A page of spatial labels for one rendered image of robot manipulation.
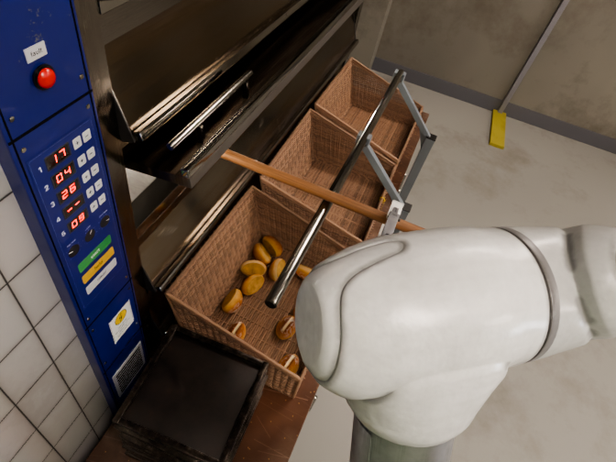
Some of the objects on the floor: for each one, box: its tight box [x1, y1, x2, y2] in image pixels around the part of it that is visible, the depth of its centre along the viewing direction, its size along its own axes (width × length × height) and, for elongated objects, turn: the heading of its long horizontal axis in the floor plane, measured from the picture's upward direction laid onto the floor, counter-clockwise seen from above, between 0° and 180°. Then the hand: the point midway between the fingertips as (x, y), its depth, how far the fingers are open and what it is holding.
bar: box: [264, 69, 437, 309], centre depth 182 cm, size 31×127×118 cm, turn 149°
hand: (390, 218), depth 119 cm, fingers open, 7 cm apart
